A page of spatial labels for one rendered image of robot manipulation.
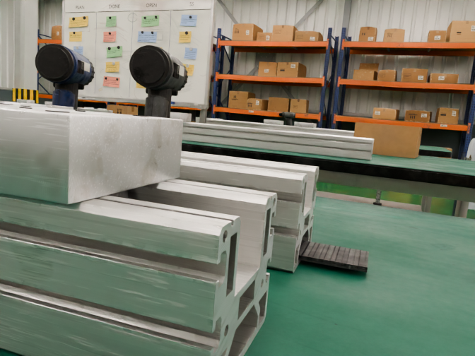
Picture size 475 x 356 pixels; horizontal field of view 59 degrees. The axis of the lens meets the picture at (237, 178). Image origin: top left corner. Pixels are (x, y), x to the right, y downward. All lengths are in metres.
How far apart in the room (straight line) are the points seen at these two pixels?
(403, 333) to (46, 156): 0.24
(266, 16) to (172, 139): 11.33
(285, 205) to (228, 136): 1.53
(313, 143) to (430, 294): 1.42
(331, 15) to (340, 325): 10.91
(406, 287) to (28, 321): 0.28
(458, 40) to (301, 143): 8.29
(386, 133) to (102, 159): 2.01
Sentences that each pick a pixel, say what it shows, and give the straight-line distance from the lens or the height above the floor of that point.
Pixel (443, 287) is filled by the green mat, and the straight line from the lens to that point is 0.41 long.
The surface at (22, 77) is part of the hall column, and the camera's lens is 9.03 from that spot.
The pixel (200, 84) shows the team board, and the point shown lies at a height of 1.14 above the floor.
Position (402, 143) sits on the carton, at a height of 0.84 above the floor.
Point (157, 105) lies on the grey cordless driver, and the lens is 0.63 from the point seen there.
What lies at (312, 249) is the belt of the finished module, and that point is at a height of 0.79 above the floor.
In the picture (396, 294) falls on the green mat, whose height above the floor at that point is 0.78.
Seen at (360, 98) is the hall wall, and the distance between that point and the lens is 10.73.
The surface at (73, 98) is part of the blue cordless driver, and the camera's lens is 0.76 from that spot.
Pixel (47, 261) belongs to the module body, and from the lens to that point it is 0.22.
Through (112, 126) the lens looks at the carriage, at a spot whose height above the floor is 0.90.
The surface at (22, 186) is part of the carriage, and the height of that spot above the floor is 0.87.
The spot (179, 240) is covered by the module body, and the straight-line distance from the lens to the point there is 0.18.
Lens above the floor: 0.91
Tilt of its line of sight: 8 degrees down
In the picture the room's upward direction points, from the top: 5 degrees clockwise
